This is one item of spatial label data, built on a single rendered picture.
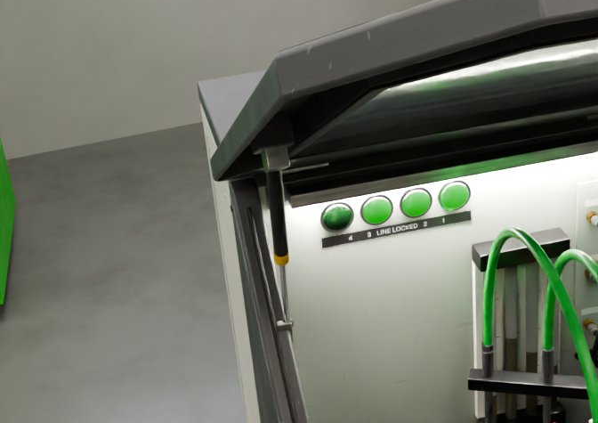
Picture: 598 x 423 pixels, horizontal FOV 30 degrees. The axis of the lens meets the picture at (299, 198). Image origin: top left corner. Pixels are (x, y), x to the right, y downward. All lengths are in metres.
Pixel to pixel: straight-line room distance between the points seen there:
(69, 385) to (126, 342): 0.27
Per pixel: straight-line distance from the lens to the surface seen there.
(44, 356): 3.94
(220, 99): 1.77
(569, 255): 1.55
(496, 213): 1.72
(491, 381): 1.76
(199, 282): 4.16
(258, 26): 5.38
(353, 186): 1.58
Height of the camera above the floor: 2.17
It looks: 28 degrees down
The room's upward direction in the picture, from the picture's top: 6 degrees counter-clockwise
